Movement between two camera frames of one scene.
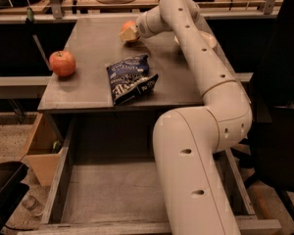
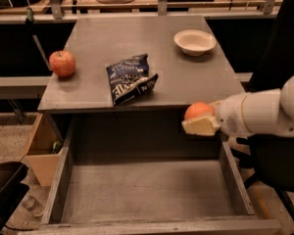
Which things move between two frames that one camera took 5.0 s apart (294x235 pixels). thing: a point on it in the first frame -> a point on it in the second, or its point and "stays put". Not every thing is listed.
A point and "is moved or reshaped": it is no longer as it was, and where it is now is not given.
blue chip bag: x=129 y=77 stays put
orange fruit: x=127 y=24 is moved or reshaped
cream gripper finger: x=128 y=34 -> x=206 y=125
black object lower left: x=7 y=191 stays put
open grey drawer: x=106 y=181 stays put
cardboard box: x=43 y=151 stays put
